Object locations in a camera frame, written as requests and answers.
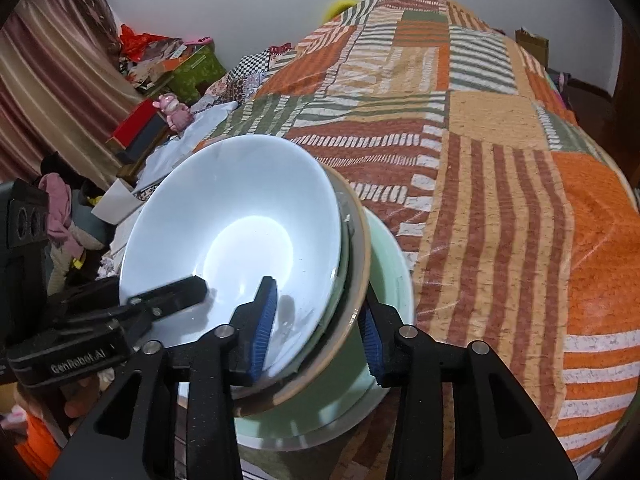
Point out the striped patchwork bedspread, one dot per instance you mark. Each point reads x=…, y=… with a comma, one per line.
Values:
x=500, y=185

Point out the light blue cloth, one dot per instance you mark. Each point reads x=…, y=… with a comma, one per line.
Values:
x=200, y=125

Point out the pink plush toy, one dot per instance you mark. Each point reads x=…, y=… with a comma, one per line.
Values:
x=172, y=112

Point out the patterned cloth pile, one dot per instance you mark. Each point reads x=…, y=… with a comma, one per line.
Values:
x=245, y=75

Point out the green plate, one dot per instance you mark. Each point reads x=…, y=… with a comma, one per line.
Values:
x=390, y=280

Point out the grey cloth pile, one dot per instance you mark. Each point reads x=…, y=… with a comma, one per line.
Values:
x=562, y=90

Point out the brown paper bag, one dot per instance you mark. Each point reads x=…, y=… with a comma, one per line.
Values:
x=531, y=44

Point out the green patterned box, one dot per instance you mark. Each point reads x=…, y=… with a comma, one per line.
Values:
x=200, y=70

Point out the white notebook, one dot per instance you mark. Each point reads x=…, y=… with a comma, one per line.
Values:
x=114, y=201

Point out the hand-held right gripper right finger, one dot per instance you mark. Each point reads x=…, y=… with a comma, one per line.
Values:
x=372, y=345

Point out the white plate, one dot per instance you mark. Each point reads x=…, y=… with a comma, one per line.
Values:
x=270, y=444

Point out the striped brown curtain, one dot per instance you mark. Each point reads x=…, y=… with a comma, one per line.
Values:
x=50, y=70

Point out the yellow foam tube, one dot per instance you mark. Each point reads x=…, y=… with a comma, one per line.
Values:
x=340, y=9

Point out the person's left hand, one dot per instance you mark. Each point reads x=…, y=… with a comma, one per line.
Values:
x=80, y=400

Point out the cardboard clutter pile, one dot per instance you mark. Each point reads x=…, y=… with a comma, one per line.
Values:
x=155, y=62

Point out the pink bowl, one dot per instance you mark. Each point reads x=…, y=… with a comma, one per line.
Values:
x=361, y=260

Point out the dark cloth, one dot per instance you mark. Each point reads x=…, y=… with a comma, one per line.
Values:
x=55, y=166

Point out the green bowl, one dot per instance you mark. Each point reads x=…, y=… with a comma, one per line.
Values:
x=346, y=255

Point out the white bowl with dark spots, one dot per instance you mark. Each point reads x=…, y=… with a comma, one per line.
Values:
x=240, y=200

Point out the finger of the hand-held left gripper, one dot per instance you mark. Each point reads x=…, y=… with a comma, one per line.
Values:
x=175, y=292
x=90, y=320

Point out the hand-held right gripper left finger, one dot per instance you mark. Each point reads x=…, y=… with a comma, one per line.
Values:
x=264, y=330

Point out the pink cloth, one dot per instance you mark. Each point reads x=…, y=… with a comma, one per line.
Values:
x=57, y=205

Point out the red flat box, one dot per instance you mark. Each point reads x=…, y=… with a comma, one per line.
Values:
x=135, y=125

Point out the red plastic bag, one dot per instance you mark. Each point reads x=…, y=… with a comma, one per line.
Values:
x=137, y=42

